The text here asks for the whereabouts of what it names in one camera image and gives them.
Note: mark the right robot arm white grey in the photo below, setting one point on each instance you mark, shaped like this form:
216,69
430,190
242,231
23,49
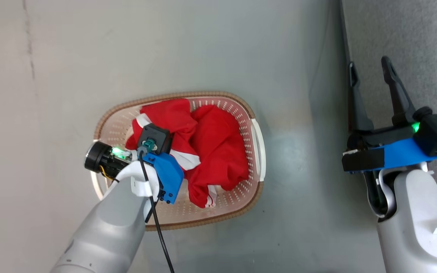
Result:
415,227

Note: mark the grey fabric sofa seat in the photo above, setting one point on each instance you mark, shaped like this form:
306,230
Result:
423,45

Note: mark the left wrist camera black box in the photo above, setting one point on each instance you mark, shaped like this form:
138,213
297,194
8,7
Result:
159,137

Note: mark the red garment with white stripes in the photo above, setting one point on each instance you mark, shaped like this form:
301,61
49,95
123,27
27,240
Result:
218,144

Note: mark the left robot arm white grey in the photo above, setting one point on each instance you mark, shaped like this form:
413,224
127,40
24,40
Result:
104,227

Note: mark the pink perforated laundry basket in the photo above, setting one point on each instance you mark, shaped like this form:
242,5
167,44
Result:
241,113

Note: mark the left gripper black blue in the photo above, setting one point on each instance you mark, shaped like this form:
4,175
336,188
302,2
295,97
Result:
169,174

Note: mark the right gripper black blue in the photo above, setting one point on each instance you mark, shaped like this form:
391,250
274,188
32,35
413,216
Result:
400,153

